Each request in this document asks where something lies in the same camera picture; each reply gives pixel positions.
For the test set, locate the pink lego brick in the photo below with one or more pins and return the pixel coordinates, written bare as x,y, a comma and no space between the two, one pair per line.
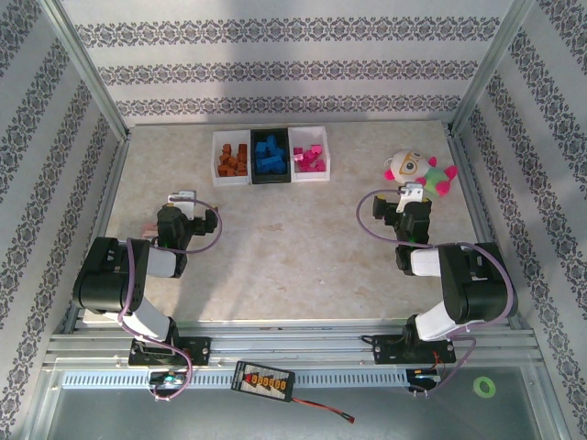
319,165
304,163
315,149
310,157
298,151

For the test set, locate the long blue lego brick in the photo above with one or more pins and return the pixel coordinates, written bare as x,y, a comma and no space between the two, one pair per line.
265,165

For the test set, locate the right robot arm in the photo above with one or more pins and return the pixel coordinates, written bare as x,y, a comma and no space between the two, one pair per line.
477,284

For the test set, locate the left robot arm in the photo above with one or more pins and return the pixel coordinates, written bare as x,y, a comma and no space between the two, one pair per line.
105,275

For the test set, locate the small pale pink block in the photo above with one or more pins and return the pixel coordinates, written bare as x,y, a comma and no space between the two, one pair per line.
149,229

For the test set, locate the white plastic bin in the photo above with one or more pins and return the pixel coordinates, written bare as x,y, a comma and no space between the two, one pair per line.
328,151
215,179

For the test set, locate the plush toy with glasses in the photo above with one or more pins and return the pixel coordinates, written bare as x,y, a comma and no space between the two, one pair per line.
408,166

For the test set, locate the orange lego brick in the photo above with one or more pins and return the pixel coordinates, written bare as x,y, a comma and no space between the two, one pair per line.
225,171
224,160
234,162
241,169
226,150
242,149

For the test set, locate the black plastic bin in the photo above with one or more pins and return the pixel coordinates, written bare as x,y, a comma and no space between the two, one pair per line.
270,178

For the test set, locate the small right electronics board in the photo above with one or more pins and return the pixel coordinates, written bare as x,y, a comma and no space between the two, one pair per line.
424,376

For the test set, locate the small electronics board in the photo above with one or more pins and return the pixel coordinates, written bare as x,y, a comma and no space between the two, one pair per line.
424,376
165,378

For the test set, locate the small left electronics board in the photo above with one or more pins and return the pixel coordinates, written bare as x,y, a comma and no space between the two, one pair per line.
165,378

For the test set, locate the black power distribution board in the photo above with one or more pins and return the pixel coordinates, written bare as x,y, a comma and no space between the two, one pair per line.
263,380

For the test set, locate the green tape roll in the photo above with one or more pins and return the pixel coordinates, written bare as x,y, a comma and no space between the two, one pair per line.
477,387

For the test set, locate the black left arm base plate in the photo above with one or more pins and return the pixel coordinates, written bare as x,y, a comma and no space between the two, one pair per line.
197,350

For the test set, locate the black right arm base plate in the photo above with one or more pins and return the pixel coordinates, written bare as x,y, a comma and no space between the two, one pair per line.
385,348

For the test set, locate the aluminium mounting rail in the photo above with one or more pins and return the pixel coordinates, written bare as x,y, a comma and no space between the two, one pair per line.
289,341

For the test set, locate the aluminium frame post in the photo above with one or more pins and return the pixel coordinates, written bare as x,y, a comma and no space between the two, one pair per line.
87,69
490,69

